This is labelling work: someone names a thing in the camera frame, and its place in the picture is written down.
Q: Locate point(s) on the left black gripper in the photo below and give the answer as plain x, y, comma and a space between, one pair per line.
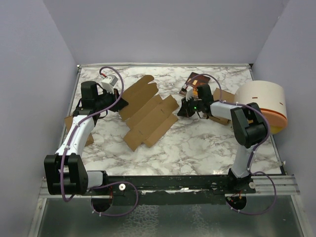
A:
122, 103

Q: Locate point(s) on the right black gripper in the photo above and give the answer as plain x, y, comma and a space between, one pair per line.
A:
182, 111

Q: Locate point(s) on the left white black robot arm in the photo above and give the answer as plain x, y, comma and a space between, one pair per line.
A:
64, 170

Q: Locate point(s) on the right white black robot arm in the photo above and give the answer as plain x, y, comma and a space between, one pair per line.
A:
250, 127

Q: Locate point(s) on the folded brown cardboard box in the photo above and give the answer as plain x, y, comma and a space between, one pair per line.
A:
221, 113

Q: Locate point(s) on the dark orange paperback book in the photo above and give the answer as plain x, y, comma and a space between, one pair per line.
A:
193, 81

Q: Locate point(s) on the small cardboard piece left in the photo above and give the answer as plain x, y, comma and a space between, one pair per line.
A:
82, 136

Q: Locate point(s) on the white orange tape dispenser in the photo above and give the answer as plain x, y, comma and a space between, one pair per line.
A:
270, 98

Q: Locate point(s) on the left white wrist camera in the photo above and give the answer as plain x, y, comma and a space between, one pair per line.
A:
109, 82

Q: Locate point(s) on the black mounting rail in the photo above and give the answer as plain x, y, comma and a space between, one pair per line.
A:
172, 189

